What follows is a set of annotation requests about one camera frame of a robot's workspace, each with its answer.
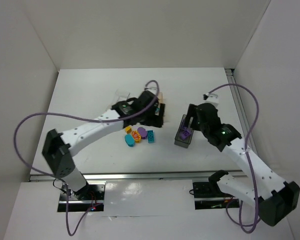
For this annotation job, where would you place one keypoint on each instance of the purple small lego brick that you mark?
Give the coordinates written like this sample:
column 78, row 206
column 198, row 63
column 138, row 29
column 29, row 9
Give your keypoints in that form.
column 184, row 134

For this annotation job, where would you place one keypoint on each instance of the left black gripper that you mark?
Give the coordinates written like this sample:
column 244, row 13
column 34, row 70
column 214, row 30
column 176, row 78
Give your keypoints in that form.
column 154, row 116

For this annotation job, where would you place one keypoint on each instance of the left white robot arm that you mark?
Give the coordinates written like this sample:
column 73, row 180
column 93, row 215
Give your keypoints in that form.
column 60, row 147

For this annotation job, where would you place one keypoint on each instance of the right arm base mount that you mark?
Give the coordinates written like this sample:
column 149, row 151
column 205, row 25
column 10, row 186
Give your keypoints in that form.
column 207, row 195

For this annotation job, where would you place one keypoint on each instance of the clear plastic container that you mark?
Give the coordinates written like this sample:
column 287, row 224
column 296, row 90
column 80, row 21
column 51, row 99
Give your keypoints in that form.
column 121, row 95

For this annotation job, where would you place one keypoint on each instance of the dark grey translucent container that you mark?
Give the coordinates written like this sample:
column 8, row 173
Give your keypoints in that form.
column 183, row 143

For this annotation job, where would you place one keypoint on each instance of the purple oval lego piece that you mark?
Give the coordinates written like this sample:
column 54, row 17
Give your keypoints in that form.
column 142, row 132

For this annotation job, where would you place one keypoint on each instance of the small yellow lego brick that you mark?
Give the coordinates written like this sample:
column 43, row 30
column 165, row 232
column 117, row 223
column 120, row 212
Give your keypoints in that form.
column 128, row 129

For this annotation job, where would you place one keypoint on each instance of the yellow oval printed lego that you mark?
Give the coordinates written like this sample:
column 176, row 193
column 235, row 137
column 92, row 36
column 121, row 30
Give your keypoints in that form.
column 136, row 136

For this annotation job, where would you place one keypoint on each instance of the teal long lego brick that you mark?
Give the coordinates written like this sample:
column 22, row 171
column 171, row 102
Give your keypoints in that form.
column 150, row 136

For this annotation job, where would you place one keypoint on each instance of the teal oval lego piece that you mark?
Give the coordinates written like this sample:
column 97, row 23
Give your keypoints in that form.
column 129, row 140

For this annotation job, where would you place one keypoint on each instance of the aluminium rail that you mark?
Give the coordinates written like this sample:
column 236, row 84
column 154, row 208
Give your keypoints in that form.
column 132, row 176
column 236, row 94

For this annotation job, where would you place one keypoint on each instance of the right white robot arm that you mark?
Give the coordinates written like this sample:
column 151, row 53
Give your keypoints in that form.
column 272, row 196

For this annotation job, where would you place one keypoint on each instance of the aluminium front rail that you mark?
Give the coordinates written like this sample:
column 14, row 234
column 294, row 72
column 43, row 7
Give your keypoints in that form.
column 132, row 176

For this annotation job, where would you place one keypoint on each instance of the purple long lego brick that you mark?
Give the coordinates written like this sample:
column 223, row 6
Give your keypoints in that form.
column 183, row 126

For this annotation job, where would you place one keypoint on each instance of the aluminium right rail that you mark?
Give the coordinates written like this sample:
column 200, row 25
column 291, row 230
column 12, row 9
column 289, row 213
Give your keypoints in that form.
column 236, row 94

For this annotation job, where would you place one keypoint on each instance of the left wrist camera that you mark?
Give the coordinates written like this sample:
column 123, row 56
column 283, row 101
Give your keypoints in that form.
column 153, row 90

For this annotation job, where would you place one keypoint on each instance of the orange translucent container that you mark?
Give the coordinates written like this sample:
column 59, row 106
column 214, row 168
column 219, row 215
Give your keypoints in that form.
column 160, row 98

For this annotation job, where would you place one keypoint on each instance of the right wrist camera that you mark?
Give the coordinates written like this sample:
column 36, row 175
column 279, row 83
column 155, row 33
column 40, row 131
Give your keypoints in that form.
column 211, row 98

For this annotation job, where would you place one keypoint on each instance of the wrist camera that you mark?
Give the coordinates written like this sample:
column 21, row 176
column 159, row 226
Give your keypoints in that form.
column 153, row 90
column 211, row 98

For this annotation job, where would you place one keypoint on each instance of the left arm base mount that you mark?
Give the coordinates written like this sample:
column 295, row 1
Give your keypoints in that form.
column 93, row 199

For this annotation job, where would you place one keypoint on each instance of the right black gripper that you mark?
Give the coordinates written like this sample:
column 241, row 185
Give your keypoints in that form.
column 193, row 116

